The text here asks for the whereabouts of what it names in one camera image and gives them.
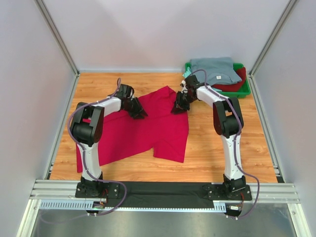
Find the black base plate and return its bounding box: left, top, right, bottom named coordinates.
left=75, top=180, right=120, bottom=198
left=202, top=183, right=252, bottom=201

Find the light teal t shirt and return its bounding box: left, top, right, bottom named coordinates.
left=182, top=67, right=193, bottom=79

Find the grey blue t shirt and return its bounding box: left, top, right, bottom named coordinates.
left=190, top=57, right=242, bottom=85

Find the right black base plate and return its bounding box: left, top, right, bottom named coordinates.
left=202, top=183, right=252, bottom=201

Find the right aluminium corner post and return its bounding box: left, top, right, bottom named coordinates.
left=248, top=0, right=301, bottom=76

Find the dark red t shirt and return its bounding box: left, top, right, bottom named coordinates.
left=212, top=67, right=246, bottom=92

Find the aluminium corner post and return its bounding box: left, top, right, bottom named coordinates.
left=33, top=0, right=80, bottom=76
left=248, top=0, right=301, bottom=76

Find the grey slotted cable duct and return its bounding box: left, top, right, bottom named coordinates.
left=39, top=199, right=228, bottom=213

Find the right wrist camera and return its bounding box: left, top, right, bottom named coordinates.
left=180, top=80, right=188, bottom=93

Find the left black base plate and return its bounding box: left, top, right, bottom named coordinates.
left=75, top=180, right=120, bottom=198

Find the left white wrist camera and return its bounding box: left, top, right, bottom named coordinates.
left=129, top=90, right=135, bottom=100

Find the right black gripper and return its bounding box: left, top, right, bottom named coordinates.
left=171, top=91, right=197, bottom=115

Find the green plastic bin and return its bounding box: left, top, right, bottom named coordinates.
left=184, top=62, right=252, bottom=99

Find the bright red t shirt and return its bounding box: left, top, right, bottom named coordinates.
left=76, top=85, right=190, bottom=173

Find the aluminium front rail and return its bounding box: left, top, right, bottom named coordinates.
left=30, top=180, right=300, bottom=204

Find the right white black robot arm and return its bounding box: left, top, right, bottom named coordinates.
left=171, top=75, right=246, bottom=199

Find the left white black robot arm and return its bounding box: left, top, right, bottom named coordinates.
left=67, top=84, right=147, bottom=198

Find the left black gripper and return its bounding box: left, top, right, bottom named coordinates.
left=123, top=97, right=148, bottom=120

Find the black cloth strip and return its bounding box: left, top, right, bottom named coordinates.
left=120, top=182, right=214, bottom=208

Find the left aluminium corner post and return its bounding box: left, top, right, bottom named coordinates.
left=33, top=0, right=80, bottom=76

